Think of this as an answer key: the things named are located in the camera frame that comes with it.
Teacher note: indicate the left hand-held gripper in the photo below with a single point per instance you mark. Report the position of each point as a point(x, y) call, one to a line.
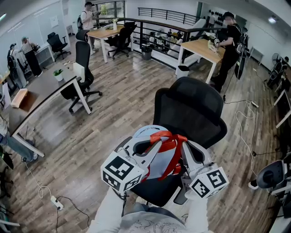
point(119, 169)

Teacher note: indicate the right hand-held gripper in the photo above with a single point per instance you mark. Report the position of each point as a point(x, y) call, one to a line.
point(213, 179)

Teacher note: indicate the black mesh office chair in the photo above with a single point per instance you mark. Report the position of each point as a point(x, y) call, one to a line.
point(193, 109)

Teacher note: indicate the person's right forearm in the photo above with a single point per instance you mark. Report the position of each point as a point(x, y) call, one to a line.
point(196, 216)

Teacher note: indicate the person's left forearm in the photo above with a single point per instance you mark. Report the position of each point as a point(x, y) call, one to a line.
point(106, 214)

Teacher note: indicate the black office chair with headrest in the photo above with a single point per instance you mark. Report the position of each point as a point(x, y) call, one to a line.
point(83, 52)

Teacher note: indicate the black swivel chair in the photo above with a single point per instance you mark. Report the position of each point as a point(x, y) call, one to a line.
point(5, 159)

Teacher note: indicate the person's blue jeans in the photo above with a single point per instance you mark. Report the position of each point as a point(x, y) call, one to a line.
point(157, 210)

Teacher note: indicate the person's white printed shirt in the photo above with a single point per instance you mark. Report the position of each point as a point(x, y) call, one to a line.
point(150, 224)

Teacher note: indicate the white power strip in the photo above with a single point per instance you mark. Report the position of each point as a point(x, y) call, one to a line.
point(56, 202)
point(254, 104)

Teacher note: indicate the white waste bin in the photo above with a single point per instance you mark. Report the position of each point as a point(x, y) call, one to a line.
point(183, 72)

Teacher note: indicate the grey waste bin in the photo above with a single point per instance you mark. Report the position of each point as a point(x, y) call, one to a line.
point(147, 53)

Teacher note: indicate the light wooden desk white legs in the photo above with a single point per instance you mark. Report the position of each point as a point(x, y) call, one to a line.
point(197, 46)
point(102, 33)

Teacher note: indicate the white object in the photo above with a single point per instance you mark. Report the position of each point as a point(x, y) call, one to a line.
point(213, 46)

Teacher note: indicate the small potted plant white pot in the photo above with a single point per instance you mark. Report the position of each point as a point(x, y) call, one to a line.
point(59, 77)

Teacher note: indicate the dark wooden desk white legs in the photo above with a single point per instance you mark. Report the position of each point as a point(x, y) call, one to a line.
point(41, 88)

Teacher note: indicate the white flowers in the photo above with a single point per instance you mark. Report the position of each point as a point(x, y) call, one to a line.
point(209, 35)

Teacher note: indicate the white vase with flowers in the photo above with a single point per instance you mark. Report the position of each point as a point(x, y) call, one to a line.
point(115, 26)

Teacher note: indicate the black railing wooden handrail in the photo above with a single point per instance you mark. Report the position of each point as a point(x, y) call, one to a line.
point(159, 22)

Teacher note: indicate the black standing fan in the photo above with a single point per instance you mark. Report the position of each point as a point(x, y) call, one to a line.
point(275, 58)

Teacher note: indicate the light wooden tray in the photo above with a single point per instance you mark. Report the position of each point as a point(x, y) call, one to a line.
point(19, 97)

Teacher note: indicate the black metal railing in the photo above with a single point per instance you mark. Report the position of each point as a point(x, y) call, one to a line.
point(167, 10)

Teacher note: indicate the window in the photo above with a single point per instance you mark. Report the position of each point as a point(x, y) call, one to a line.
point(111, 9)

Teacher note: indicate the white paper sheet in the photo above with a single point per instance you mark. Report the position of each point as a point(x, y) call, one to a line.
point(54, 21)

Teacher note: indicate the ceiling strip light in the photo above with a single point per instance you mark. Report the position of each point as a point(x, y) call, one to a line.
point(2, 17)

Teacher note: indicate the group of black wall items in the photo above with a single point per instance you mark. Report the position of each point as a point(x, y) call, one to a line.
point(218, 17)

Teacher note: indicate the square wall light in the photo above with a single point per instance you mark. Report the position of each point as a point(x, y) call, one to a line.
point(272, 19)

